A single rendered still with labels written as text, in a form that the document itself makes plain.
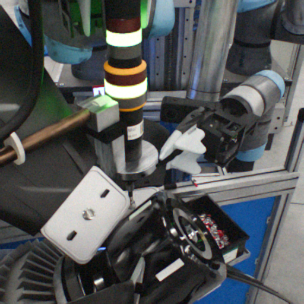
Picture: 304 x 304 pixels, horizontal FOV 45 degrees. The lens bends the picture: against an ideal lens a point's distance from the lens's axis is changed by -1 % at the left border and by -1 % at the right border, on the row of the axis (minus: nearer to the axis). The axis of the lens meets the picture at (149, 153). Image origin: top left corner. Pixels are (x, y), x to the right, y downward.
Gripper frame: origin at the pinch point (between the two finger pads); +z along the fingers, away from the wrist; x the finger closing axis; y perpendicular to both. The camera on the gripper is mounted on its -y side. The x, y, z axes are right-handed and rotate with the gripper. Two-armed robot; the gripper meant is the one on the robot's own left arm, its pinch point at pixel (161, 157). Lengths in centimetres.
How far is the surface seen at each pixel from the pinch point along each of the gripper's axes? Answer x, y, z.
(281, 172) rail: 31, 9, -49
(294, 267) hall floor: 116, 25, -93
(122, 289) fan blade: -14.5, 15.9, 26.7
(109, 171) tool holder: -9.6, 3.3, 15.1
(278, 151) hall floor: 122, -22, -179
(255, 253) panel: 68, 12, -48
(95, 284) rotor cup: -2.5, 9.3, 23.2
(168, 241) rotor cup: -9.6, 14.1, 18.1
